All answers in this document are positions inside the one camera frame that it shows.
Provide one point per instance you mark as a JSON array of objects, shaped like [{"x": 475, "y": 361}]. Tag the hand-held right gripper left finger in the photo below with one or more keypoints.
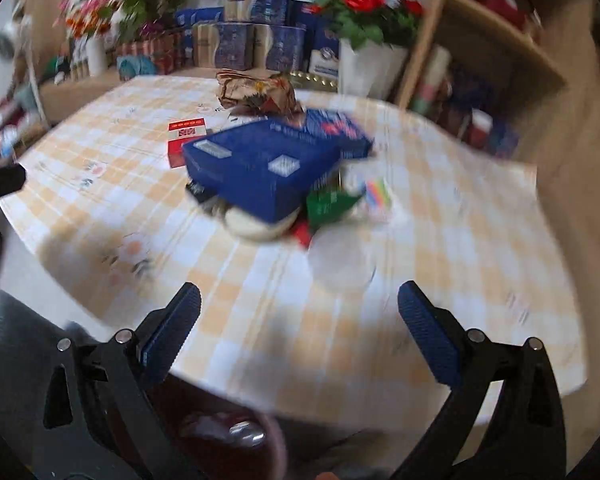
[{"x": 172, "y": 332}]

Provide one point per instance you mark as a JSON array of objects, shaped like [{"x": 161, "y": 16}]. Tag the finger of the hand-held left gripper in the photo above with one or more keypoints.
[{"x": 2, "y": 180}]

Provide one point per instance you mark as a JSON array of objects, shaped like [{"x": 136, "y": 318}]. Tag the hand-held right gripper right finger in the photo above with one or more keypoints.
[{"x": 427, "y": 335}]

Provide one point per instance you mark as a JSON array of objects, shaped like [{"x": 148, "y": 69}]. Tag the clear round plastic lid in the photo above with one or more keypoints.
[{"x": 342, "y": 260}]

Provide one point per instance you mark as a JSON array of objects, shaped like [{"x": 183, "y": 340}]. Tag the dark red round bin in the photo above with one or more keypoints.
[{"x": 220, "y": 440}]

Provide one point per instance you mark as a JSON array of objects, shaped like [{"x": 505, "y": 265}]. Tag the cream round plastic lid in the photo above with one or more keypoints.
[{"x": 252, "y": 227}]

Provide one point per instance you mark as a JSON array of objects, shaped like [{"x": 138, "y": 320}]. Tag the small black object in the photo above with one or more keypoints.
[{"x": 200, "y": 195}]

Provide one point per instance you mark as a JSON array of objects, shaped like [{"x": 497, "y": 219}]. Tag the colourful pen packet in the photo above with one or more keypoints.
[{"x": 375, "y": 195}]

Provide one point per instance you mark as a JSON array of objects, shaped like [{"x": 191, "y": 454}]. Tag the red and white wrapper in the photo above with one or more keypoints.
[{"x": 302, "y": 235}]

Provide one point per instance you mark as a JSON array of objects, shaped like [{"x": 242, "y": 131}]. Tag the green and gold packet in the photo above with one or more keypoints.
[{"x": 330, "y": 205}]

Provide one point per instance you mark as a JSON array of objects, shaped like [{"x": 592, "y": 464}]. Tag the small red box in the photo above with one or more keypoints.
[{"x": 182, "y": 132}]

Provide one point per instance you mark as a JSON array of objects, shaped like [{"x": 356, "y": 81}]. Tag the large blue cardboard box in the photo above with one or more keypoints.
[{"x": 260, "y": 165}]

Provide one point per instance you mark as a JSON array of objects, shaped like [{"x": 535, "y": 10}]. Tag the blue box with red print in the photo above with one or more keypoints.
[{"x": 337, "y": 132}]

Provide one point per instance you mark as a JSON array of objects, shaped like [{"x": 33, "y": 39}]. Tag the brown paper bag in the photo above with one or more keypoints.
[{"x": 255, "y": 90}]

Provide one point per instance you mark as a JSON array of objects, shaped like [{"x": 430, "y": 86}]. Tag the red checked bag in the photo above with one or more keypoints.
[{"x": 5, "y": 130}]

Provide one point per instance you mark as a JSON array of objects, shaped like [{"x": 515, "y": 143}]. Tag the white table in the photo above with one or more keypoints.
[{"x": 40, "y": 280}]

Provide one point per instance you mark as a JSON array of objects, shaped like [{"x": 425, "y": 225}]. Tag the wooden sideboard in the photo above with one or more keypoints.
[{"x": 80, "y": 92}]

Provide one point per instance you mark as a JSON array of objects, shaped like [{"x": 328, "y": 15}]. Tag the row of small brown bottles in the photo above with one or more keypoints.
[{"x": 79, "y": 62}]

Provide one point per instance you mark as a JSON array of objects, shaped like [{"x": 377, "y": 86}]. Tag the white ribbed vase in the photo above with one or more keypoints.
[{"x": 96, "y": 57}]

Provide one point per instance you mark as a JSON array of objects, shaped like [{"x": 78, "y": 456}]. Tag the copper and teal planter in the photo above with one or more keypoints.
[{"x": 150, "y": 55}]

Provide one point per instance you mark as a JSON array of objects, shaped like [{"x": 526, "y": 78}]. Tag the red paper cup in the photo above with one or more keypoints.
[{"x": 480, "y": 130}]

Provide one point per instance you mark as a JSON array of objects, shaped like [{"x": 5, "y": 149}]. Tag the blue flat gift box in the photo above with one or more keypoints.
[{"x": 195, "y": 16}]

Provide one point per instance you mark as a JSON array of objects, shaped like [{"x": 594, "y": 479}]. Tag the stack of pastel paper cups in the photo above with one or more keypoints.
[{"x": 430, "y": 80}]

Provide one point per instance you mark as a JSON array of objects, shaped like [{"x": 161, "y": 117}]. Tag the gold and blue gift box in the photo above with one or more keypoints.
[
  {"x": 225, "y": 45},
  {"x": 260, "y": 2},
  {"x": 280, "y": 47}
]

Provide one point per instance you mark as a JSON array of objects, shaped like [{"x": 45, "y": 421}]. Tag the white faceted vase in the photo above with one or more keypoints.
[{"x": 370, "y": 70}]

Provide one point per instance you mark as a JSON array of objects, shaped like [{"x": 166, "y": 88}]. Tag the gold scalloped tray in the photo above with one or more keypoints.
[{"x": 312, "y": 81}]

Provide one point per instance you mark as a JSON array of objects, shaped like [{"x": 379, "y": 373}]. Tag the wooden shelf unit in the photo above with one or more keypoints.
[{"x": 505, "y": 50}]

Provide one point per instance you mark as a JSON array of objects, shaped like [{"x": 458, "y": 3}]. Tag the dark blue box round emblem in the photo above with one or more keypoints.
[{"x": 324, "y": 57}]

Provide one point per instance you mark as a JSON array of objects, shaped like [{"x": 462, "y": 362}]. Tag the dark blue box red label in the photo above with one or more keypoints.
[{"x": 300, "y": 15}]

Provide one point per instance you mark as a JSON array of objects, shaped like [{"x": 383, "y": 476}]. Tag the red rose plant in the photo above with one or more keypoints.
[{"x": 365, "y": 0}]

